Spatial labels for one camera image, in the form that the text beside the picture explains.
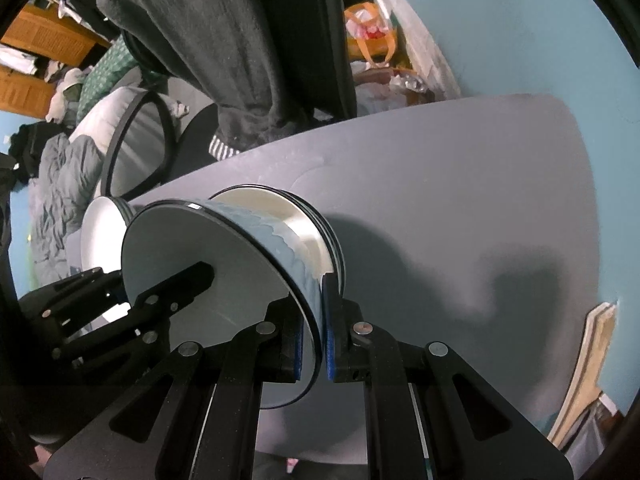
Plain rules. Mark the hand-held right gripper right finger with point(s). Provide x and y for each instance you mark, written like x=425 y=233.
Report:
x=331 y=330

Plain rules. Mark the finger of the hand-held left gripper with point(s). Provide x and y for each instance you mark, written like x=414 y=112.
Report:
x=175 y=287
x=130 y=337

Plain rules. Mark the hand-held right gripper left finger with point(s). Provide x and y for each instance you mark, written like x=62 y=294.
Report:
x=296 y=355

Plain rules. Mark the white deep plate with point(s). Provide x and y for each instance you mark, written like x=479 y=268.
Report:
x=100 y=230

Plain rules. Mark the grey comforter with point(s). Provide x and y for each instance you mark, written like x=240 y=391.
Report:
x=60 y=200

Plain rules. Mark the black clothes pile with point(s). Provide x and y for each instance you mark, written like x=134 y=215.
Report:
x=35 y=145

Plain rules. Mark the small white crumpled cloth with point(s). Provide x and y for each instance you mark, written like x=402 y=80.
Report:
x=178 y=108

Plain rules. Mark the beige clothes pile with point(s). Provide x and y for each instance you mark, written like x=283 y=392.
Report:
x=65 y=90

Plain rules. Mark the green checkered cloth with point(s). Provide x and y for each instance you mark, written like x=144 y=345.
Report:
x=107 y=67

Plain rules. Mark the wooden board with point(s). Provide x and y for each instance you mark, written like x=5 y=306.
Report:
x=585 y=375

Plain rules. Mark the crumpled clear plastic bag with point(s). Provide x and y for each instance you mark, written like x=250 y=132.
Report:
x=412 y=80

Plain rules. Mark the dark grey fleece blanket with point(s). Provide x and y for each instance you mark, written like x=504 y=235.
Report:
x=210 y=25

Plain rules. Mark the wooden cabinet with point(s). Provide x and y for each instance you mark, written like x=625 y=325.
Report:
x=45 y=35

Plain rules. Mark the orange plastic bag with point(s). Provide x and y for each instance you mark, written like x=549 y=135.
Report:
x=370 y=50

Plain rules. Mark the black office chair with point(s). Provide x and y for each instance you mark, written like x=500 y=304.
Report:
x=335 y=35

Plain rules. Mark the hanging dark clothes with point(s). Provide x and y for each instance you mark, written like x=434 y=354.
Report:
x=90 y=0

